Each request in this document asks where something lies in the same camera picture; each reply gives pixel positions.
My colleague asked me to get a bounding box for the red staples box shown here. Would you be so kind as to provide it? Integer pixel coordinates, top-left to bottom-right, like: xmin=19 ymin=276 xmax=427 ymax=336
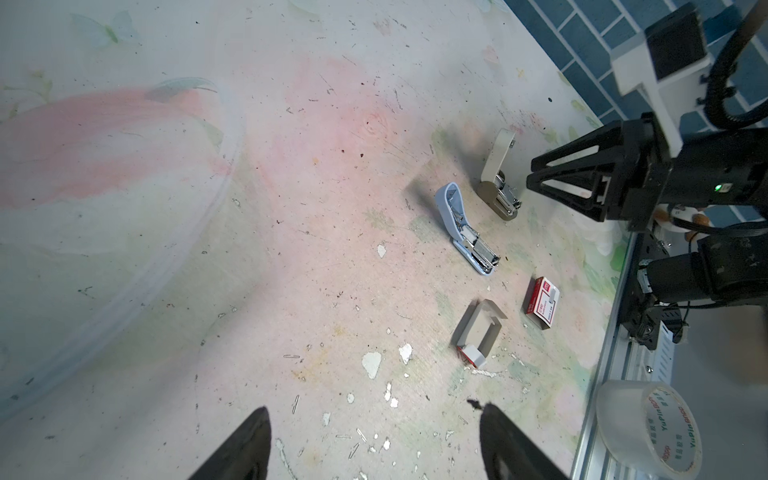
xmin=525 ymin=276 xmax=561 ymax=329

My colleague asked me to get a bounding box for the staples tray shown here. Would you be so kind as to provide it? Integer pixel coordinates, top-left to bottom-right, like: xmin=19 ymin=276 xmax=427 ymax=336
xmin=450 ymin=299 xmax=508 ymax=369

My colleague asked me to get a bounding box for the aluminium front rail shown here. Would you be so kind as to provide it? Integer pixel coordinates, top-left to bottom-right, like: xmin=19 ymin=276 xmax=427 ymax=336
xmin=566 ymin=230 xmax=679 ymax=480

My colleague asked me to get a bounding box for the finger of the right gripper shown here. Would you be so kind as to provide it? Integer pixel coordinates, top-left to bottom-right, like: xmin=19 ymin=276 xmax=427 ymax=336
xmin=526 ymin=172 xmax=621 ymax=222
xmin=529 ymin=122 xmax=630 ymax=180

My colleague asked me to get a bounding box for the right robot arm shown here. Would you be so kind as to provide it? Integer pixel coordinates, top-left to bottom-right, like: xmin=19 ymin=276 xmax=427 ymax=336
xmin=526 ymin=1 xmax=767 ymax=308

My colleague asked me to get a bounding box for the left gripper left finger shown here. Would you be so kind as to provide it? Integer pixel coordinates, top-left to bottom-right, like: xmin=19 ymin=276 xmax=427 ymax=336
xmin=189 ymin=406 xmax=271 ymax=480

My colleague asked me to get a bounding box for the olive grey stapler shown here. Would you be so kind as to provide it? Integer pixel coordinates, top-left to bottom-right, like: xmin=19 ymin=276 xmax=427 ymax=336
xmin=476 ymin=129 xmax=521 ymax=221

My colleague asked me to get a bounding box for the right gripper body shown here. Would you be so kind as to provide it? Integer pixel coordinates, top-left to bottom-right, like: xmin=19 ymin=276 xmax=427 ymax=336
xmin=620 ymin=113 xmax=767 ymax=232

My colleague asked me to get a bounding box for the clear tape roll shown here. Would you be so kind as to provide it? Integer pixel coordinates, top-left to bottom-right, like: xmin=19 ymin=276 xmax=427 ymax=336
xmin=596 ymin=380 xmax=703 ymax=479

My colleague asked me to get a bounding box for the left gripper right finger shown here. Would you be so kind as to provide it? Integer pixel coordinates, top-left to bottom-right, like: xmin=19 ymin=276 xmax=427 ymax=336
xmin=479 ymin=403 xmax=568 ymax=480

